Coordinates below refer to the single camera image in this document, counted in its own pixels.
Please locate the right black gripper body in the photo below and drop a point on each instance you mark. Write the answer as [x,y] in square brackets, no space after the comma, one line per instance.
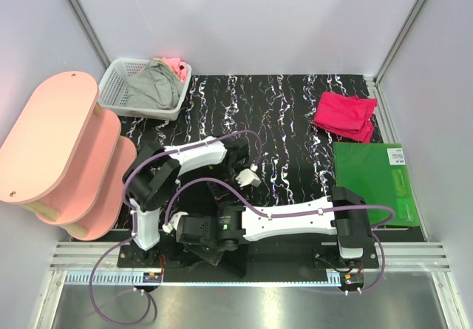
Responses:
[208,251]

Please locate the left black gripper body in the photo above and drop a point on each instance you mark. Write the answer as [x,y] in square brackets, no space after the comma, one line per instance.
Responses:
[230,172]

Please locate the black daisy print t-shirt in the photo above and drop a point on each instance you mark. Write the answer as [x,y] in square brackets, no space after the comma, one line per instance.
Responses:
[227,214]

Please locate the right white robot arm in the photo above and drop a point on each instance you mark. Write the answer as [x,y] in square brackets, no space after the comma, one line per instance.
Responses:
[343,214]

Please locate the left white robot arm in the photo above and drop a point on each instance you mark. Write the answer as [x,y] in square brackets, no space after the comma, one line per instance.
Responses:
[151,181]

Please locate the pink garment in basket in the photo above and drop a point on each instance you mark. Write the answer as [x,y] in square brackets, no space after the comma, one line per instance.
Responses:
[178,66]

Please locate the grey t-shirt in basket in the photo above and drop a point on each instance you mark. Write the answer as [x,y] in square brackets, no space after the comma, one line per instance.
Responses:
[155,87]

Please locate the folded red t-shirt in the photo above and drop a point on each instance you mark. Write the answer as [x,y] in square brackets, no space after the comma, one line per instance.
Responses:
[349,117]

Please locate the green folding board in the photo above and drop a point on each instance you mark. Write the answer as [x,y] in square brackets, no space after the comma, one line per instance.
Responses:
[378,173]

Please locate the white plastic laundry basket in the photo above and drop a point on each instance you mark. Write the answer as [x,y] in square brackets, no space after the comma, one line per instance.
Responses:
[113,90]

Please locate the pink oval tiered stool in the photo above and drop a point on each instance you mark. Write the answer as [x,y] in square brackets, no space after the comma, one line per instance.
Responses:
[65,157]

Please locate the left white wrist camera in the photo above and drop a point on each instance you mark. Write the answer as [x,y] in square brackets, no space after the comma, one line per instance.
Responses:
[248,177]

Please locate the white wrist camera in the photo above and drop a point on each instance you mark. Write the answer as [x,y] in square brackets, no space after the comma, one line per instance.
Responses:
[173,222]
[248,177]

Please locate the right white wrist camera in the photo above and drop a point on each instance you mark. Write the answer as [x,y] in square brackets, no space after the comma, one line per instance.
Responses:
[173,222]

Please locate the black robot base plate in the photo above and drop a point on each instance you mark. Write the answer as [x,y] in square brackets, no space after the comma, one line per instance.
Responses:
[196,257]

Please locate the aluminium front rail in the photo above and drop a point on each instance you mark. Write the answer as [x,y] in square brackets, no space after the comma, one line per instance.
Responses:
[83,264]

